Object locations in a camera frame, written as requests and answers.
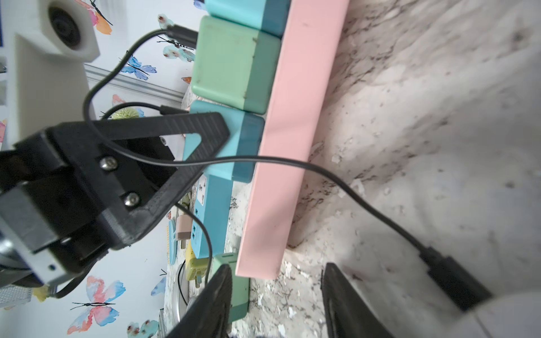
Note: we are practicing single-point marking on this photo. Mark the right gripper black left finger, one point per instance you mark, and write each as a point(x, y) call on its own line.
point(209, 313)

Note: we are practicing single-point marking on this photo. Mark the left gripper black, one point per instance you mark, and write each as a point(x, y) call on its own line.
point(67, 199)

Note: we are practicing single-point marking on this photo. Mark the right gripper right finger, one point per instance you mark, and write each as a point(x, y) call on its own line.
point(346, 313)

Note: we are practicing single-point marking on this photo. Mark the yellow charger plug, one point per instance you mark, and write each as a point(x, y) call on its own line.
point(195, 269)

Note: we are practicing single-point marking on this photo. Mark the pink charger plug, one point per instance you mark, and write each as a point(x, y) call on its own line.
point(183, 230)

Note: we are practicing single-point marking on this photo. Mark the blue power strip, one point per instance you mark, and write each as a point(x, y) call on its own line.
point(212, 207)

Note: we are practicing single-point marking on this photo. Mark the teal charger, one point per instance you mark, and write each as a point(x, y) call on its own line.
point(269, 16)
point(246, 131)

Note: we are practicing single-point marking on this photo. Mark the pink power strip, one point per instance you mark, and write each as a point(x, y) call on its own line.
point(307, 54)

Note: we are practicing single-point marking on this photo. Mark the green charger front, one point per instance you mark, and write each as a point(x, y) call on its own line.
point(240, 286)

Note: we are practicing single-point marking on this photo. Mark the green charger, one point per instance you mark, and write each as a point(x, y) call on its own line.
point(240, 286)
point(235, 65)

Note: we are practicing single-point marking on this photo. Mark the white mouse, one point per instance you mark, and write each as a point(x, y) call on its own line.
point(516, 315)

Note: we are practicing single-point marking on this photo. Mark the potted plant white pot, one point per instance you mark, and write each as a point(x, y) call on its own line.
point(126, 113)

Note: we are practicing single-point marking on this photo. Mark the teal charger back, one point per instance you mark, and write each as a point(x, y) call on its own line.
point(269, 16)

